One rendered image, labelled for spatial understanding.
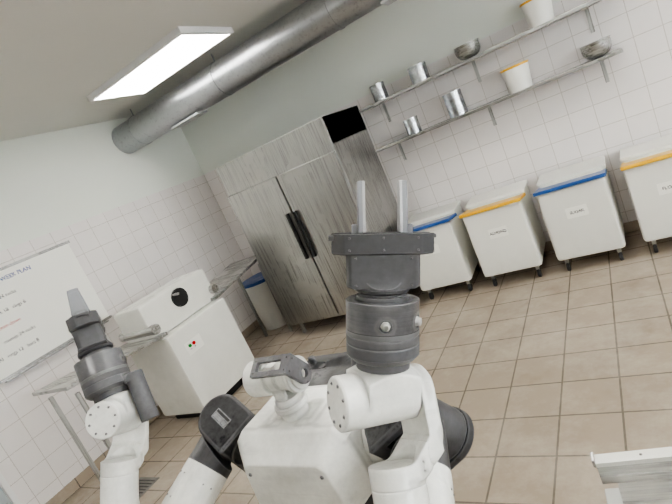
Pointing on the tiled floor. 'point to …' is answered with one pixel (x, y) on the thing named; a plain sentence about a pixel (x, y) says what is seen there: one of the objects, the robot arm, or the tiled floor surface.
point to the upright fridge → (309, 209)
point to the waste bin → (264, 302)
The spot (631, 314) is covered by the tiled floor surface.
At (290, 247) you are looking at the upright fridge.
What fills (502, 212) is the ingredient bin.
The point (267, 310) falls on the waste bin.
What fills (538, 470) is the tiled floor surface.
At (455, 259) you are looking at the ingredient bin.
